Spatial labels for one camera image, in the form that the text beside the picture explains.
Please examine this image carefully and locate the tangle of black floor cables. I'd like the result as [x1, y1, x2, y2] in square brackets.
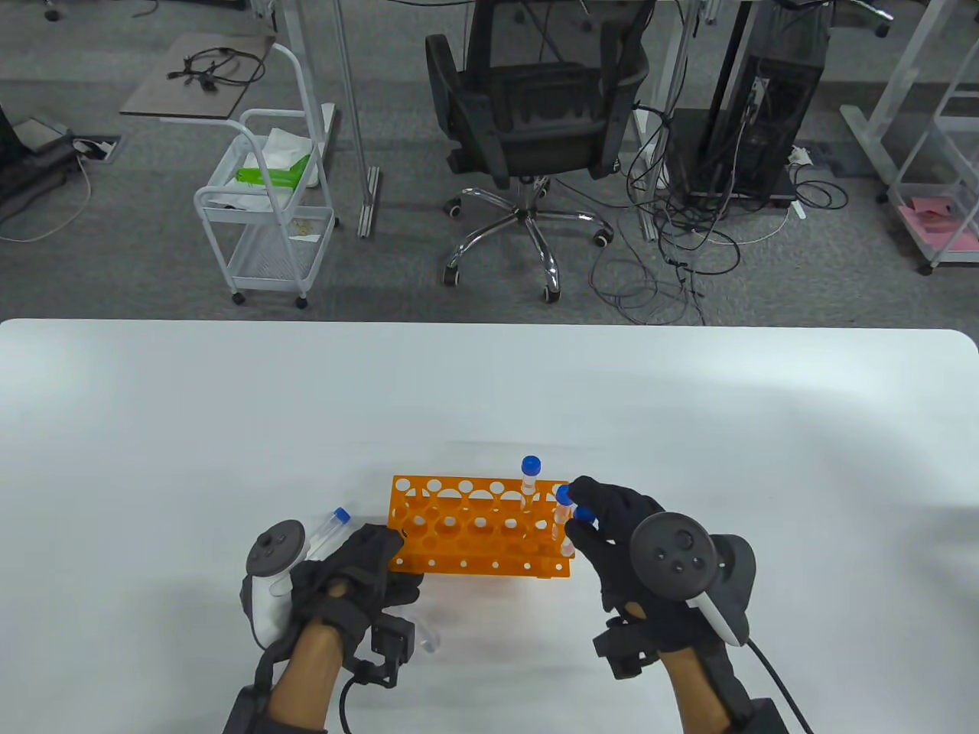
[587, 99, 850, 326]

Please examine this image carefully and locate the person's left hand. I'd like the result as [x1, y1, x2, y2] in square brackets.
[289, 524, 425, 651]

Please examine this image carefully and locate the orange test tube rack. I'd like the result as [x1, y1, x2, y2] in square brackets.
[386, 476, 574, 580]

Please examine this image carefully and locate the grey metal desk leg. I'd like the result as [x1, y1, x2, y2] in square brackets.
[330, 0, 382, 239]
[635, 0, 701, 242]

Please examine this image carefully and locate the black chair base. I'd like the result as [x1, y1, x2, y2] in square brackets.
[772, 0, 896, 39]

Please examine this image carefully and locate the white shelf trolley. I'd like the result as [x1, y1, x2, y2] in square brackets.
[887, 69, 979, 276]

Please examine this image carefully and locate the black and white tracking controller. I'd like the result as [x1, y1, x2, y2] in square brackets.
[241, 520, 311, 651]
[629, 511, 758, 648]

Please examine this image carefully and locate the person's right forearm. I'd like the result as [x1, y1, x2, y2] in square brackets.
[658, 646, 758, 734]

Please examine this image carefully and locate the white plastic bag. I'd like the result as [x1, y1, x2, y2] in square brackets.
[264, 126, 318, 173]

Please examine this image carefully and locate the black computer tower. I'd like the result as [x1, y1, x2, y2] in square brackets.
[669, 0, 831, 207]

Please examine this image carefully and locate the black equipment base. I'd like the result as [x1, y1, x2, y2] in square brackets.
[0, 103, 81, 203]

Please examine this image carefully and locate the black cable bundle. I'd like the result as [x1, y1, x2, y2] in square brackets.
[167, 46, 267, 91]

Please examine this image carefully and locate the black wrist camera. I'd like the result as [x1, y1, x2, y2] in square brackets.
[356, 619, 418, 689]
[593, 621, 662, 680]

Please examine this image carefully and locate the white desk frame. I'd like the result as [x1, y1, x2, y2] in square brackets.
[840, 0, 949, 188]

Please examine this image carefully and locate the green packet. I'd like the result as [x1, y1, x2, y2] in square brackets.
[233, 157, 313, 188]

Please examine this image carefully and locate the person's left forearm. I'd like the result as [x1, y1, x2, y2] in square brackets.
[256, 623, 345, 734]

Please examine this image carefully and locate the person's right hand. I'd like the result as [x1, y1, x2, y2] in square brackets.
[568, 476, 731, 654]

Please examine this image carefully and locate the pink paper sheet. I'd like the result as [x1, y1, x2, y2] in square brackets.
[899, 195, 979, 257]

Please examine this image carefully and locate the black labelled sensor box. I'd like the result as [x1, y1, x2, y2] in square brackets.
[222, 684, 268, 734]
[730, 697, 796, 734]

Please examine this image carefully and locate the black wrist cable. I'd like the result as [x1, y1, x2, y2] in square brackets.
[337, 673, 376, 734]
[746, 638, 815, 734]

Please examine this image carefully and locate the black office chair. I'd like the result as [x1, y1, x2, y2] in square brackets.
[424, 0, 651, 303]

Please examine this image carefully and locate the white wire trolley cart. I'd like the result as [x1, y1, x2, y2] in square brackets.
[193, 109, 339, 309]

